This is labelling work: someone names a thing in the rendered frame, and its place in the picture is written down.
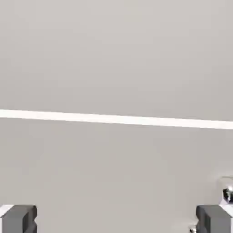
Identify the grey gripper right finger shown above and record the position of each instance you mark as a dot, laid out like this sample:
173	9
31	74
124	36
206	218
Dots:
214	220

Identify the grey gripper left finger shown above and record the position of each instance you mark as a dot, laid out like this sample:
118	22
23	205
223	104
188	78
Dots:
14	220

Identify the grey cabinet door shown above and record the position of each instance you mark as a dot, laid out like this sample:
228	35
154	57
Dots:
112	54
112	173

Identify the grey painted cabinet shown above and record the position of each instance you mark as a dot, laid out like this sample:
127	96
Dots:
116	119

